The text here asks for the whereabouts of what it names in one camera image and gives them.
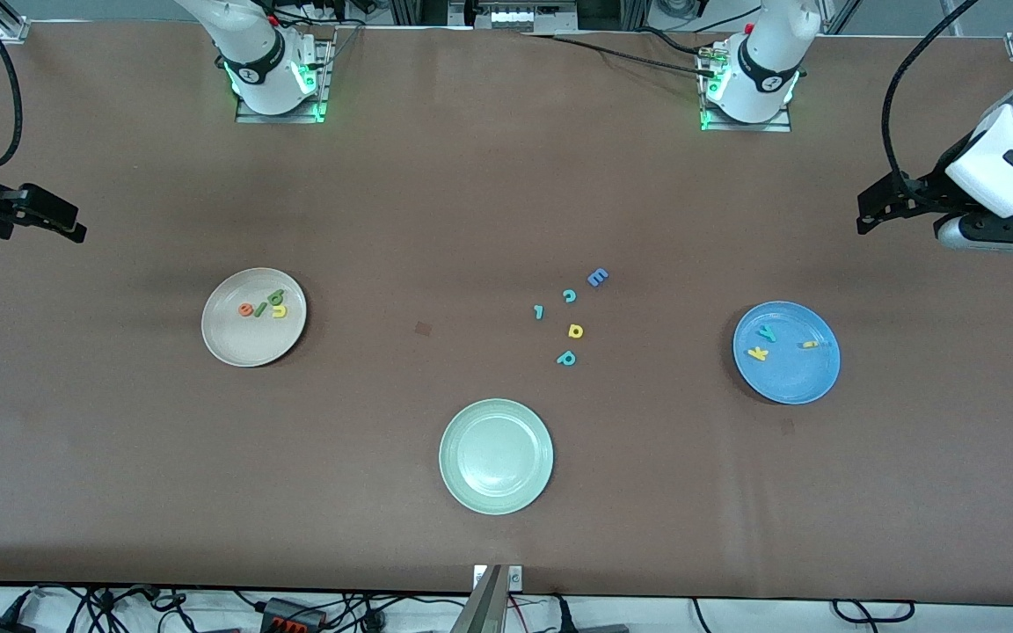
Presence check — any tangled black cable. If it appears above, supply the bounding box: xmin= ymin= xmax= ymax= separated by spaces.
xmin=10 ymin=584 xmax=252 ymax=633

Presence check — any beige brown round plate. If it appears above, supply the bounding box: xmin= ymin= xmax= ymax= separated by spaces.
xmin=200 ymin=267 xmax=308 ymax=368

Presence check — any brown table cover mat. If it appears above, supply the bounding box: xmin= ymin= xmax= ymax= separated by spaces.
xmin=0 ymin=19 xmax=1013 ymax=608

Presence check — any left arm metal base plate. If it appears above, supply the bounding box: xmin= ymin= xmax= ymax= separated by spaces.
xmin=698 ymin=40 xmax=794 ymax=134

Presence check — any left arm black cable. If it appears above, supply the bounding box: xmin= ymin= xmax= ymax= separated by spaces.
xmin=879 ymin=0 xmax=982 ymax=199

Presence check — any grey electronics box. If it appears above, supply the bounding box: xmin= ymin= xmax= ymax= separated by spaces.
xmin=471 ymin=0 xmax=579 ymax=34

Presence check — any long thin black cable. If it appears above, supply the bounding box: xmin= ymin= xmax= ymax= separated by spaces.
xmin=520 ymin=32 xmax=718 ymax=78

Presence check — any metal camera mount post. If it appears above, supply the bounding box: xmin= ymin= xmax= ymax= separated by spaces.
xmin=451 ymin=564 xmax=525 ymax=633

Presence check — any pale green round plate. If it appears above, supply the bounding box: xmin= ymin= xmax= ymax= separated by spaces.
xmin=438 ymin=398 xmax=555 ymax=516

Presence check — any looped black cable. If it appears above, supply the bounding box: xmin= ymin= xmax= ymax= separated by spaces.
xmin=830 ymin=600 xmax=917 ymax=625

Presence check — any black red power strip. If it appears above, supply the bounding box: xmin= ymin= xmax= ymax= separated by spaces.
xmin=259 ymin=598 xmax=329 ymax=630

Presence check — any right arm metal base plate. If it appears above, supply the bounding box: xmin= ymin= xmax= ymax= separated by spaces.
xmin=236 ymin=33 xmax=332 ymax=124

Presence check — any curved thin black cable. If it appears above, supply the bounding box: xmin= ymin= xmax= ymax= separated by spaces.
xmin=634 ymin=25 xmax=710 ymax=58

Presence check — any blue round plate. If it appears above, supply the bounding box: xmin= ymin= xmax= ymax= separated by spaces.
xmin=732 ymin=301 xmax=842 ymax=405

